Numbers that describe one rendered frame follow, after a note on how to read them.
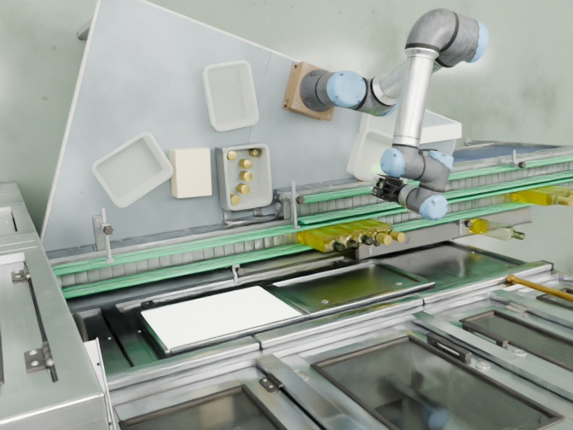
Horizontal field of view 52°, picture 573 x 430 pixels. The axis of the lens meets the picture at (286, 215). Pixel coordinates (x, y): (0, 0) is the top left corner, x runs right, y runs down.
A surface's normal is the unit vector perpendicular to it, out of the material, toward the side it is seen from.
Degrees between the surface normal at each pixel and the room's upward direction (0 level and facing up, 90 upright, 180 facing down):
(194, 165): 0
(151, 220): 0
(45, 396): 90
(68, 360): 90
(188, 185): 0
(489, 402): 90
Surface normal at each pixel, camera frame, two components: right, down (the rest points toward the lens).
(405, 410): -0.06, -0.98
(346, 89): 0.32, 0.14
